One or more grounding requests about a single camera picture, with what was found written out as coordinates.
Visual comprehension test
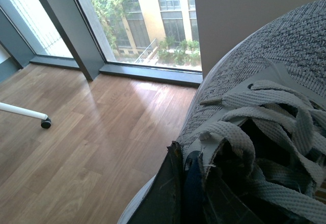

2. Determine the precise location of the white chair leg with caster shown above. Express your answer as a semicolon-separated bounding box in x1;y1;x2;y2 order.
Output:
1;102;51;129

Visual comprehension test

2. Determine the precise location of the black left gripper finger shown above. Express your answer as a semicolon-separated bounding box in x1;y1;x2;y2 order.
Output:
128;141;182;223

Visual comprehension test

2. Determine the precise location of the grey knit sneaker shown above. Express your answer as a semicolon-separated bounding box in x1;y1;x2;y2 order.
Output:
119;0;325;223

